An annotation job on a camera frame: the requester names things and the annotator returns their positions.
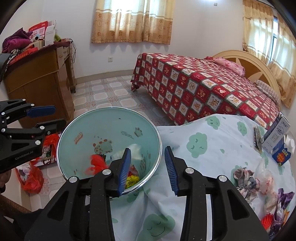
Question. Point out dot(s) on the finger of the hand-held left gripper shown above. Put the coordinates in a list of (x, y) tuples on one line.
[(54, 124), (42, 110)]

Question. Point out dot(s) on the cream wooden headboard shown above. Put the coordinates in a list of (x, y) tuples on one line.
[(254, 64)]

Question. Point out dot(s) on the purple foil wrapper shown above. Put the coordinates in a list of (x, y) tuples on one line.
[(281, 206)]

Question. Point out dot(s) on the brown wooden cabinet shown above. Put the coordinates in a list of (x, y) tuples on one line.
[(39, 88)]

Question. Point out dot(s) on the striped pillow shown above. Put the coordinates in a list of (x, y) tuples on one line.
[(268, 91)]

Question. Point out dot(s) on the clear red print plastic bag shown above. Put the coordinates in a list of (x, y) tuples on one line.
[(267, 187)]

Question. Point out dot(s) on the orange mesh net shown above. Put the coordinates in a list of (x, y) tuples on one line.
[(269, 222)]

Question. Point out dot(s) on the teal cartoon print bin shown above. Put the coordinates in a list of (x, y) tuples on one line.
[(104, 129)]

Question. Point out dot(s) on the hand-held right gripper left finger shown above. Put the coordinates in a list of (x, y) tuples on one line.
[(124, 172)]

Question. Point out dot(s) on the white wall socket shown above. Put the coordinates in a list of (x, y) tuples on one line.
[(110, 59)]

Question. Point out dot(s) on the beige patterned wide curtain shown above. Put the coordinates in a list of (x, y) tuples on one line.
[(131, 20)]

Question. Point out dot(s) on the brown woven chair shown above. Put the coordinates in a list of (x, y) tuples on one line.
[(13, 205)]

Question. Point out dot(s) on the pink pillow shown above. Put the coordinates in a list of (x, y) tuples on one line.
[(229, 64)]

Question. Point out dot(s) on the blue juice carton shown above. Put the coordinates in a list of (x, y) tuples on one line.
[(284, 155)]

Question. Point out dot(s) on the white blue milk carton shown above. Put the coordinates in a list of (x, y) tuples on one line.
[(275, 136)]

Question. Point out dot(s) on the yellow wrapper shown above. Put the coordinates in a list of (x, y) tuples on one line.
[(133, 180)]

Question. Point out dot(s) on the bed with red quilt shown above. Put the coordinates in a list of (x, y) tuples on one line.
[(196, 88)]

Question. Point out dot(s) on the dark flat packet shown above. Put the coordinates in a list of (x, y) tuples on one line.
[(257, 139)]

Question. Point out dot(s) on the large red shopping bag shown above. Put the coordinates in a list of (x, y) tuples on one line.
[(33, 179)]

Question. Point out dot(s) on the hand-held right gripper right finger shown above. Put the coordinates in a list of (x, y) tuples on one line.
[(171, 172)]

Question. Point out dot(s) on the beige patterned narrow curtain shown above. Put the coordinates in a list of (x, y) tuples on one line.
[(272, 46)]

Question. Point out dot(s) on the green cloth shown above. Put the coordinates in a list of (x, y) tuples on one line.
[(57, 37)]

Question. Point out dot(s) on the printed cardboard box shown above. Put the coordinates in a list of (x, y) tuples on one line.
[(47, 157)]

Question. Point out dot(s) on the cloud print tablecloth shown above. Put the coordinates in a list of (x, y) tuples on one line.
[(208, 162)]

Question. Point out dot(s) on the flat red box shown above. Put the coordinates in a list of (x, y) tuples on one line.
[(24, 55)]

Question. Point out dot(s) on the red white open box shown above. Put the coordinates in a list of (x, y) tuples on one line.
[(44, 30)]

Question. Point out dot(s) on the purple cloth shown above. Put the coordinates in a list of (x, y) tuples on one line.
[(16, 40)]

